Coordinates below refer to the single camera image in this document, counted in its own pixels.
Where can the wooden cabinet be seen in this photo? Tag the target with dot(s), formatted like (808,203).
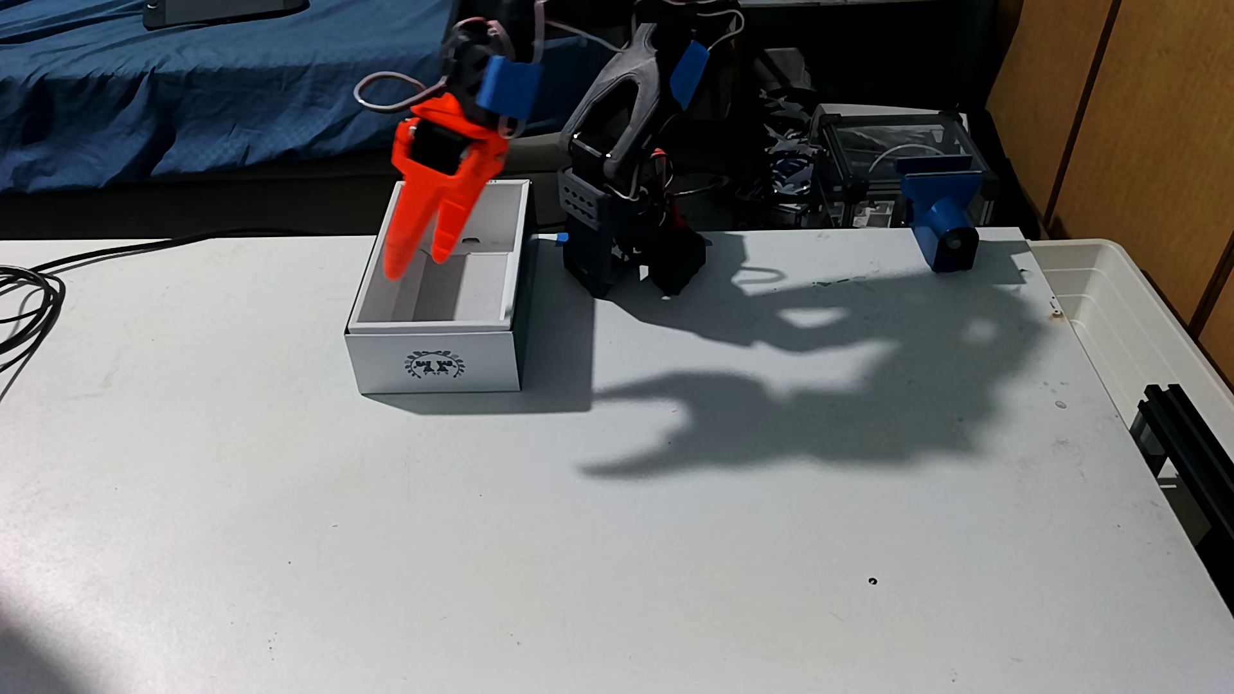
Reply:
(1138,116)

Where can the blue bedspread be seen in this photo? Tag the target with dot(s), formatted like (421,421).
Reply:
(241,87)

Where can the blue printed clamp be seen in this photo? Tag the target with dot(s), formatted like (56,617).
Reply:
(940,207)

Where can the white plastic bin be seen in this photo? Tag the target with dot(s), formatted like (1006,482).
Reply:
(1109,308)

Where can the white cardboard box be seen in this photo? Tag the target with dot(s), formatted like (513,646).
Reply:
(434,361)

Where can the clear enclosure with black frame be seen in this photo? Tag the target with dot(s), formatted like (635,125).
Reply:
(868,145)

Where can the black aluminium extrusion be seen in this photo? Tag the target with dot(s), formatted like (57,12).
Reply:
(1191,443)

